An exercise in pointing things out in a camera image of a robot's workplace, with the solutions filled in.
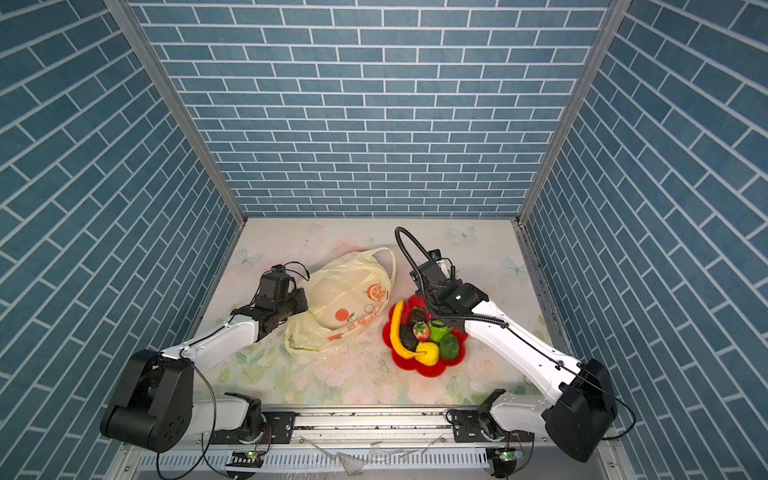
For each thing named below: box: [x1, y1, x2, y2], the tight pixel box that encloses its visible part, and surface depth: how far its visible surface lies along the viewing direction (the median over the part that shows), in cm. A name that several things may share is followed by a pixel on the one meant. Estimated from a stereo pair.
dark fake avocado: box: [400, 324, 418, 352], surface depth 86 cm
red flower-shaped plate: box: [382, 295, 468, 377], surface depth 84 cm
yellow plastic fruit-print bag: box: [285, 247, 396, 352], surface depth 96 cm
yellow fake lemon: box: [415, 341, 440, 366], surface depth 83 cm
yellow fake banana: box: [390, 299, 426, 359], surface depth 86 cm
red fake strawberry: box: [413, 321, 430, 342], surface depth 85 cm
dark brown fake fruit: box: [411, 306, 426, 325], surface depth 91 cm
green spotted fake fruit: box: [428, 320, 450, 343], surface depth 86 cm
